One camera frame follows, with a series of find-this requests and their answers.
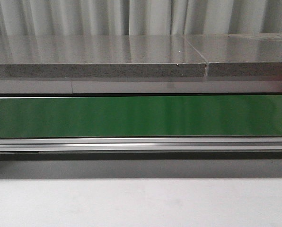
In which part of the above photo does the grey speckled stone slab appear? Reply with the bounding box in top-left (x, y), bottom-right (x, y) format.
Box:
top-left (0, 35), bottom-right (206, 78)

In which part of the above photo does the white pleated curtain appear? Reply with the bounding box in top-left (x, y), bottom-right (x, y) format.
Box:
top-left (0, 0), bottom-right (282, 35)

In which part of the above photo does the grey stone slab right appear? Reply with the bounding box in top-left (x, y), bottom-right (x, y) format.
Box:
top-left (184, 34), bottom-right (282, 79)

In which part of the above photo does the green conveyor belt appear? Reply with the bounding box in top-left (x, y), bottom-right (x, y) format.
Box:
top-left (0, 95), bottom-right (282, 138)

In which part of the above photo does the aluminium conveyor side rail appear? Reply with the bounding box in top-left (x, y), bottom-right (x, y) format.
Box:
top-left (0, 137), bottom-right (282, 153)

